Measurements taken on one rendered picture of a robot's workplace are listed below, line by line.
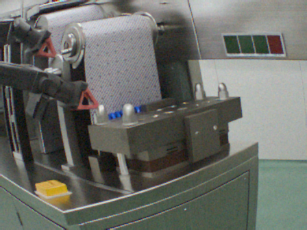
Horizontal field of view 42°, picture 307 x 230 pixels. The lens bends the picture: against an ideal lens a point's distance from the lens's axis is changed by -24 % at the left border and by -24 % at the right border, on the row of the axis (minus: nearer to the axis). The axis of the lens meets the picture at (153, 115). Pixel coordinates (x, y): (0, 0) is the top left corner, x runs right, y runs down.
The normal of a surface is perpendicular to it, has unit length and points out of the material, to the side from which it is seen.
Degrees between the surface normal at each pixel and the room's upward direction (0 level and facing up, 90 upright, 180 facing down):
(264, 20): 90
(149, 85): 90
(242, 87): 90
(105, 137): 90
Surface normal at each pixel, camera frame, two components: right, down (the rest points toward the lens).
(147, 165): -0.76, 0.20
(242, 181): 0.64, 0.02
